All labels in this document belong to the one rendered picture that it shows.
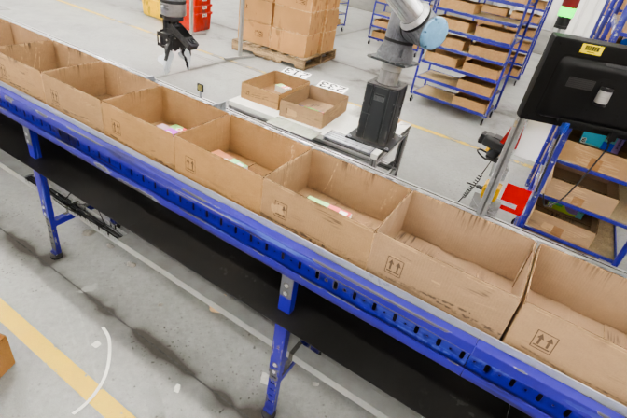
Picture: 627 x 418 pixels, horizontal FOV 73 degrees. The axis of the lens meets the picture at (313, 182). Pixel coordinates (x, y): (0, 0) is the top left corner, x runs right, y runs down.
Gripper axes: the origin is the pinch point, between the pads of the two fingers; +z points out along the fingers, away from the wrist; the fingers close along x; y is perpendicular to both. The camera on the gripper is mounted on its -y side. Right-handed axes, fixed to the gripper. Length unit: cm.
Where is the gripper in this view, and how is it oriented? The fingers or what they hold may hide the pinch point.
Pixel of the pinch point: (178, 71)
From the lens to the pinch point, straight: 178.1
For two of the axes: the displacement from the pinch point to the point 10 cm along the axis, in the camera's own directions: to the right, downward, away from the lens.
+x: -5.2, 3.8, -7.6
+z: -1.4, 8.5, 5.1
